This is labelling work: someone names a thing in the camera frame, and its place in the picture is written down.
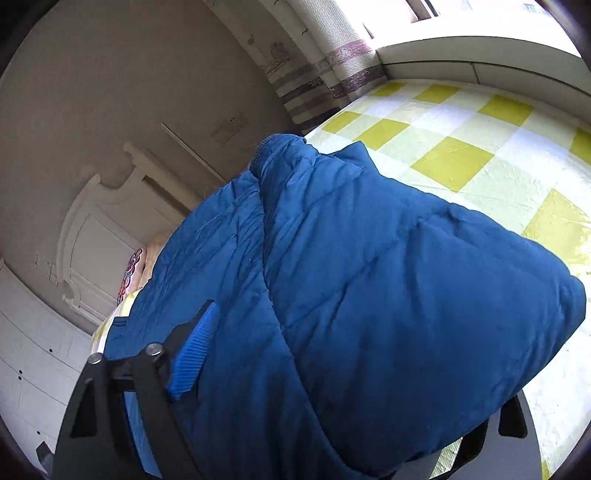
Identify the yellow checked bed sheet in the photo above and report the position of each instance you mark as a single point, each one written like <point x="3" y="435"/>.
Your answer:
<point x="475" y="152"/>

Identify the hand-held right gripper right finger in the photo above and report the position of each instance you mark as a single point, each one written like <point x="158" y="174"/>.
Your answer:
<point x="510" y="427"/>

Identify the white window sill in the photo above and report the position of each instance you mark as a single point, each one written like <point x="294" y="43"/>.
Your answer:
<point x="480" y="57"/>

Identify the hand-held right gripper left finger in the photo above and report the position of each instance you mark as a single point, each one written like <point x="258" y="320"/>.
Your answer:
<point x="196" y="353"/>

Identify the yellow patterned pillow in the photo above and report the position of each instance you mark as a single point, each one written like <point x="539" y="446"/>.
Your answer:
<point x="159" y="249"/>

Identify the white wooden headboard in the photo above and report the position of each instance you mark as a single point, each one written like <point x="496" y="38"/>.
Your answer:
<point x="111" y="230"/>

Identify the striped nautical curtain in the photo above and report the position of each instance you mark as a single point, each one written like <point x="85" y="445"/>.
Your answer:
<point x="323" y="60"/>

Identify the blue puffer jacket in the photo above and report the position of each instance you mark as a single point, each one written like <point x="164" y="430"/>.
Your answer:
<point x="351" y="300"/>

